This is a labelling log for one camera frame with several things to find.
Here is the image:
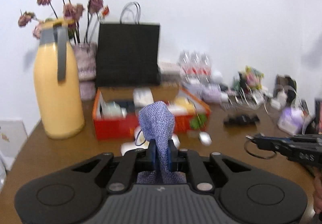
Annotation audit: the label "braided usb cable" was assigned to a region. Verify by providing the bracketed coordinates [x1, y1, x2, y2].
[243, 138, 277, 160]

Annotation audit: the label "white cloth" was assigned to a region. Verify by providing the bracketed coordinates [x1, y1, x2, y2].
[121, 125, 180, 156]

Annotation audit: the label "white round lid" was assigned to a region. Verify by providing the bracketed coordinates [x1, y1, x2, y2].
[199, 132, 212, 146]

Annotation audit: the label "purple fabric pouch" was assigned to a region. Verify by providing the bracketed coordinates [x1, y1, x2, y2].
[137, 101, 186, 184]

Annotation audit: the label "red green ribbon item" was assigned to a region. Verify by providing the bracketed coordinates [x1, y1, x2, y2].
[189, 113, 208, 130]

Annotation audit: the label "yellow plush toy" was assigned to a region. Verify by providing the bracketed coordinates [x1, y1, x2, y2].
[173, 97, 196, 113]

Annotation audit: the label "navy blue pouch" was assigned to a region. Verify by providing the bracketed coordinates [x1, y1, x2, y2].
[115, 100, 135, 113]

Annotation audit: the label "white plastic bottle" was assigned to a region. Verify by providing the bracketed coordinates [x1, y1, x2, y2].
[133, 88, 154, 107]

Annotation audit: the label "iridescent plastic item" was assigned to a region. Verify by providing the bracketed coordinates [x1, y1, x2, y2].
[102, 102, 127, 118]

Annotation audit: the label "person right hand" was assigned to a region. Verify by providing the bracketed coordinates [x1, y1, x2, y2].
[313, 174, 322, 214]

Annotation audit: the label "black cloth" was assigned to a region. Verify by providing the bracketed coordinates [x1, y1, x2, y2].
[223, 114, 260, 126]

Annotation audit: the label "purple white box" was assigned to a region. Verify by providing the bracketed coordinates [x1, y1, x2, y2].
[277, 107, 306, 136]

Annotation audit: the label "red cardboard box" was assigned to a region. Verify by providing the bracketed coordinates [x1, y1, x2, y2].
[92, 83, 211, 140]

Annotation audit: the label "colourful snack packet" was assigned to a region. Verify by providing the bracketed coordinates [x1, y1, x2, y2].
[239, 66, 264, 90]

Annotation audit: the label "purple knitted item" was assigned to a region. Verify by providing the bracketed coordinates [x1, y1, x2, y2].
[201, 85, 221, 103]

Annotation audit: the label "round white speaker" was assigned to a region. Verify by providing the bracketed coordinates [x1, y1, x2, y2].
[211, 70, 223, 84]

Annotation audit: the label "white flat box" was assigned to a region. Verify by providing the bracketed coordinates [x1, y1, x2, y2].
[158, 62, 182, 75]

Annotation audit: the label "water bottle middle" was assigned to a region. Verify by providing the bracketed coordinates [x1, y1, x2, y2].
[190, 51, 202, 82]

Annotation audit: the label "water bottle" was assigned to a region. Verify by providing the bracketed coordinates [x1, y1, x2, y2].
[190, 51, 202, 82]
[200, 53, 212, 83]
[178, 50, 191, 82]

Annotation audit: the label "water bottle right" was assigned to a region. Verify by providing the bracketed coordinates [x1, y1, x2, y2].
[200, 53, 212, 83]

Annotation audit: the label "water bottle left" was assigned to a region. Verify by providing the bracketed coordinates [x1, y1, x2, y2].
[178, 50, 191, 82]

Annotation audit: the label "black paper bag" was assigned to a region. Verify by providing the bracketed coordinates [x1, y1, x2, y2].
[96, 1, 161, 88]

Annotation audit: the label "purple wrapped vase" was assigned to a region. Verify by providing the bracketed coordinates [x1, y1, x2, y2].
[73, 42, 97, 101]

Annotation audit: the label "yellow thermos jug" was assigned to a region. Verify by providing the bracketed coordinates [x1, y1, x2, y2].
[33, 18, 85, 140]

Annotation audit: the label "dried flowers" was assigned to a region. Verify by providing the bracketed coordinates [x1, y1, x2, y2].
[17, 0, 110, 45]

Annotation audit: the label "white charger cables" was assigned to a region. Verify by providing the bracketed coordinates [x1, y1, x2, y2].
[221, 83, 310, 124]

